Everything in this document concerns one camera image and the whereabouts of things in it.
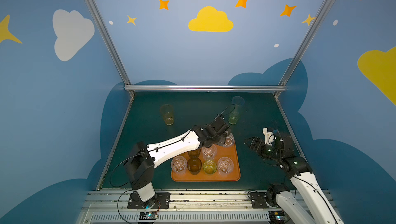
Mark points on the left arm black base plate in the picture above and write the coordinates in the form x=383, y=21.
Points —
x=160, y=201

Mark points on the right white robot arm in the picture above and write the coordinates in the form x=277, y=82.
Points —
x=302, y=177

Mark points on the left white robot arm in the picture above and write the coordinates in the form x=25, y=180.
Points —
x=143, y=159

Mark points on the right aluminium frame post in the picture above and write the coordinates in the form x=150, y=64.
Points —
x=313, y=29

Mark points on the green circuit board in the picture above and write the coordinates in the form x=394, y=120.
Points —
x=148, y=215
x=277, y=218

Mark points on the right green circuit board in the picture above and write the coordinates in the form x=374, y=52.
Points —
x=277, y=218

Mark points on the tall green glass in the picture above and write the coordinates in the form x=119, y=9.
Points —
x=235, y=114

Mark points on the left green circuit board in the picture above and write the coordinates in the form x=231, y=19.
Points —
x=148, y=215

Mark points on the orange plastic tray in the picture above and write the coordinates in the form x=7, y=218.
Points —
x=230, y=152

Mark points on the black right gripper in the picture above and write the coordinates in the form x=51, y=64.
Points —
x=261, y=146

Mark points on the aluminium frame post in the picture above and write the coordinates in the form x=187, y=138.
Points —
x=94, y=11
x=313, y=29

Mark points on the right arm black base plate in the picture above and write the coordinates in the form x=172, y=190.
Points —
x=263, y=200

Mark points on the brown textured glass front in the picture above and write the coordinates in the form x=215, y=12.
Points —
x=194, y=165

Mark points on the tall yellow plastic glass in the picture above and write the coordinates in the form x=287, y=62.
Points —
x=167, y=113

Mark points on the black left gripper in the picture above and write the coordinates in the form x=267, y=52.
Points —
x=218, y=126

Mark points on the clear ribbed glass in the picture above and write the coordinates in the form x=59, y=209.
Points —
x=225, y=165
x=229, y=140
x=209, y=153

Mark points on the clear faceted plastic glass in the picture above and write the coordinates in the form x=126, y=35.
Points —
x=179, y=165

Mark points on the left aluminium frame post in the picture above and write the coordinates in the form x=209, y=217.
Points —
x=94, y=11

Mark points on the dark brown textured glass back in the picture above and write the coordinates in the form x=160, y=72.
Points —
x=194, y=153

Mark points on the short green glass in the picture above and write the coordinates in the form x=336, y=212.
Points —
x=210, y=167

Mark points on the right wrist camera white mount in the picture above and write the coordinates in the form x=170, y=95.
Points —
x=269, y=136

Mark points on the horizontal aluminium back rail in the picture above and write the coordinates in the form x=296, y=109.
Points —
x=204, y=88

